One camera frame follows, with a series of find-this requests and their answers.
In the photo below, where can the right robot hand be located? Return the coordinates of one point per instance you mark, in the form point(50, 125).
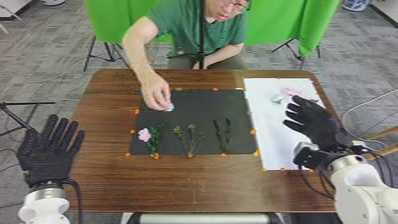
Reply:
point(320, 128)

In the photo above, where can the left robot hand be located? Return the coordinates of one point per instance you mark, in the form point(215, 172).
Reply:
point(50, 153)

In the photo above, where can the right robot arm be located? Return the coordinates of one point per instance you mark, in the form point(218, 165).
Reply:
point(361, 193)

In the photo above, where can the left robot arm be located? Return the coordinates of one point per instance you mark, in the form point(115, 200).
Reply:
point(44, 203)

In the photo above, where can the dark mat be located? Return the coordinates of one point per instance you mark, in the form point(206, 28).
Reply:
point(201, 110)

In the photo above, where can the person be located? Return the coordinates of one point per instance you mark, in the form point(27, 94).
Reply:
point(178, 20)

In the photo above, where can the white sheet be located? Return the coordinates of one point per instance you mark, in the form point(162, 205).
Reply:
point(272, 133)

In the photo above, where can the blue flower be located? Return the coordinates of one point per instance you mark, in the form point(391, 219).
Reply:
point(171, 107)
point(275, 98)

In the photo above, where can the pink flower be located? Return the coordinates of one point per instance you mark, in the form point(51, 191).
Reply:
point(290, 91)
point(144, 135)

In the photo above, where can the black tripod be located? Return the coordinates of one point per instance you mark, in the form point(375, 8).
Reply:
point(18, 115)

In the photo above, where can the green sprig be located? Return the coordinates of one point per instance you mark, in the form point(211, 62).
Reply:
point(222, 133)
point(188, 138)

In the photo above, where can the black stand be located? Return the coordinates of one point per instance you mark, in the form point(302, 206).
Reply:
point(107, 53)
point(295, 50)

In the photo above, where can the pale grey bar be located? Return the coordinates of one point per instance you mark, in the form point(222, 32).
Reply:
point(201, 218)

